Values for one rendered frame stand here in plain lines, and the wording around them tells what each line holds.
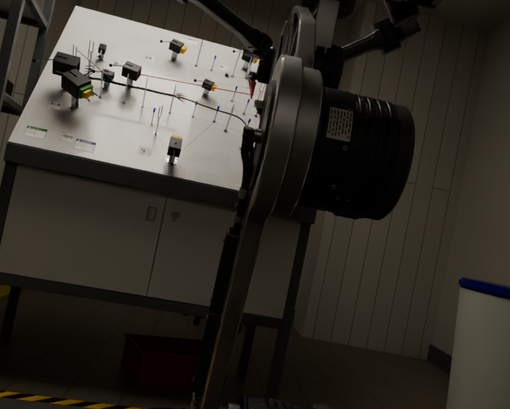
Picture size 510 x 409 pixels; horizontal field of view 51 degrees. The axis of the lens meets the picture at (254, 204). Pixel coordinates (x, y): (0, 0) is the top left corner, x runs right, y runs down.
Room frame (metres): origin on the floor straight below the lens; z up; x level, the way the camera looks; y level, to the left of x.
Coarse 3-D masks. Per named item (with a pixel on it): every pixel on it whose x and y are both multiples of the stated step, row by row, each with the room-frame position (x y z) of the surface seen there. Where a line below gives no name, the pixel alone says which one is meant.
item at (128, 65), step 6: (114, 66) 2.22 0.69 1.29; (120, 66) 2.21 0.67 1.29; (126, 66) 2.19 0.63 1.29; (132, 66) 2.20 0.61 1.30; (138, 66) 2.21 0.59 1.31; (126, 72) 2.20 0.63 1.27; (132, 72) 2.19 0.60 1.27; (138, 72) 2.20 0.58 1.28; (132, 78) 2.21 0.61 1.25; (138, 78) 2.23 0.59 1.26; (132, 84) 2.28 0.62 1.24
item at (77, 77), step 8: (64, 72) 2.00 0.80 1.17; (72, 72) 2.01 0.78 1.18; (80, 72) 2.02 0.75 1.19; (64, 80) 2.00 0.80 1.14; (72, 80) 1.98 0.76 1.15; (80, 80) 1.99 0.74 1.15; (88, 80) 2.01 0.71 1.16; (64, 88) 2.03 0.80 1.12; (72, 88) 2.00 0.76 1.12; (72, 96) 2.02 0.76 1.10; (72, 104) 2.09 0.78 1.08
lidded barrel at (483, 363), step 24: (480, 288) 2.22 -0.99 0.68; (504, 288) 2.14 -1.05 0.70; (480, 312) 2.22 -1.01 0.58; (504, 312) 2.14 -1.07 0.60; (456, 336) 2.37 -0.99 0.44; (480, 336) 2.21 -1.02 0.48; (504, 336) 2.13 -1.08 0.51; (456, 360) 2.33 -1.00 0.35; (480, 360) 2.20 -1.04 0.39; (504, 360) 2.13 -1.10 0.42; (456, 384) 2.31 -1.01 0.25; (480, 384) 2.19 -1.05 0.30; (504, 384) 2.12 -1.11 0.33; (456, 408) 2.29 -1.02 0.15; (480, 408) 2.18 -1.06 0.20; (504, 408) 2.12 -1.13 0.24
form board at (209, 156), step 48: (96, 48) 2.39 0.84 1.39; (144, 48) 2.50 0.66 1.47; (192, 48) 2.61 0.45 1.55; (48, 96) 2.10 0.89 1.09; (96, 96) 2.18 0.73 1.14; (192, 96) 2.37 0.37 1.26; (240, 96) 2.47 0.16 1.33; (48, 144) 1.94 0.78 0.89; (96, 144) 2.01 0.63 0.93; (144, 144) 2.08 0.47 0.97; (192, 144) 2.16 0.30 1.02; (240, 144) 2.24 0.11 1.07
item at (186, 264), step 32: (192, 224) 2.07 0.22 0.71; (224, 224) 2.09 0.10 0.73; (288, 224) 2.14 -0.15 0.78; (160, 256) 2.05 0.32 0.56; (192, 256) 2.07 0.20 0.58; (288, 256) 2.15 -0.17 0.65; (160, 288) 2.05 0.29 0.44; (192, 288) 2.08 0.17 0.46; (256, 288) 2.13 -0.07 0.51; (288, 288) 2.15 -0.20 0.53
